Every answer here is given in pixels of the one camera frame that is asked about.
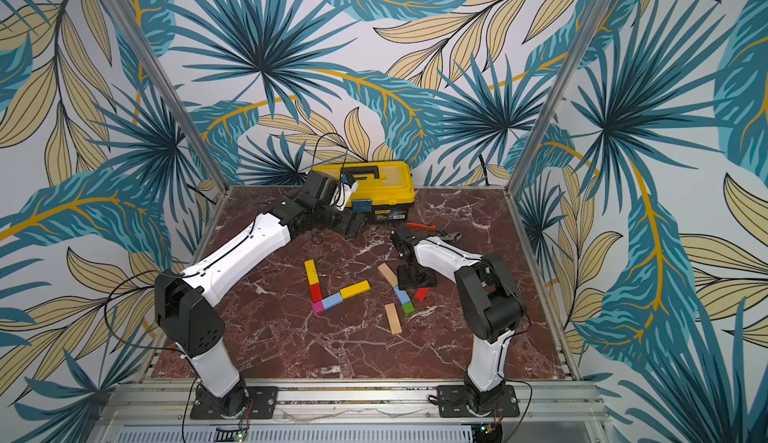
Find red block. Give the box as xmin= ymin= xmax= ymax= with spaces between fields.
xmin=309 ymin=283 xmax=323 ymax=304
xmin=414 ymin=288 xmax=430 ymax=302

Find natural wood block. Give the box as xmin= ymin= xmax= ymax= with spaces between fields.
xmin=385 ymin=303 xmax=402 ymax=335
xmin=378 ymin=263 xmax=398 ymax=288

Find light blue block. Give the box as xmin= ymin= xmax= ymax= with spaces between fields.
xmin=322 ymin=292 xmax=344 ymax=310
xmin=394 ymin=287 xmax=411 ymax=305

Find yellow block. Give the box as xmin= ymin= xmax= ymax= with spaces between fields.
xmin=340 ymin=280 xmax=370 ymax=300
xmin=304 ymin=260 xmax=319 ymax=286

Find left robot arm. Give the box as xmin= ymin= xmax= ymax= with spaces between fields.
xmin=155 ymin=170 xmax=365 ymax=406

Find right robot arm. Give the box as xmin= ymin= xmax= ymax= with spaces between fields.
xmin=390 ymin=226 xmax=527 ymax=414

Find yellow black toolbox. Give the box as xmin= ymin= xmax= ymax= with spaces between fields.
xmin=314 ymin=161 xmax=415 ymax=223

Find large orange-handled pliers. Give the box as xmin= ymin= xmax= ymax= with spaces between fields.
xmin=406 ymin=222 xmax=462 ymax=243

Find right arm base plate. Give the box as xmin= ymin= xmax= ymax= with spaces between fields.
xmin=436 ymin=383 xmax=521 ymax=418

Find aluminium front rail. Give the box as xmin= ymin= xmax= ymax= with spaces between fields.
xmin=88 ymin=379 xmax=619 ymax=442

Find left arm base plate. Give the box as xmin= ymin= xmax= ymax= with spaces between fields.
xmin=190 ymin=386 xmax=278 ymax=421

